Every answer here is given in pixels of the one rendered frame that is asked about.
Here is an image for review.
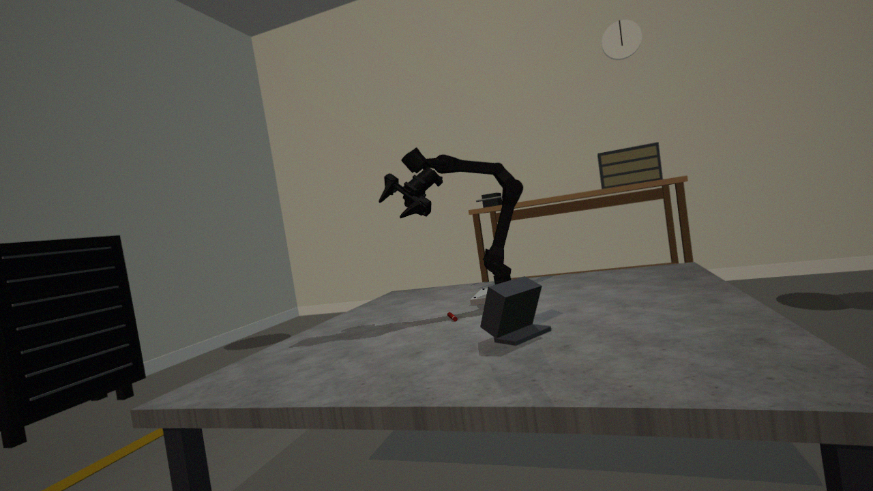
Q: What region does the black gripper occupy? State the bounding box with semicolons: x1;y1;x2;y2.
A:
379;174;431;218

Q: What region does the dark grey panel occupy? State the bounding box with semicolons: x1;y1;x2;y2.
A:
480;276;552;345

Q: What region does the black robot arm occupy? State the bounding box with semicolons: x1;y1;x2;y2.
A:
401;148;523;284

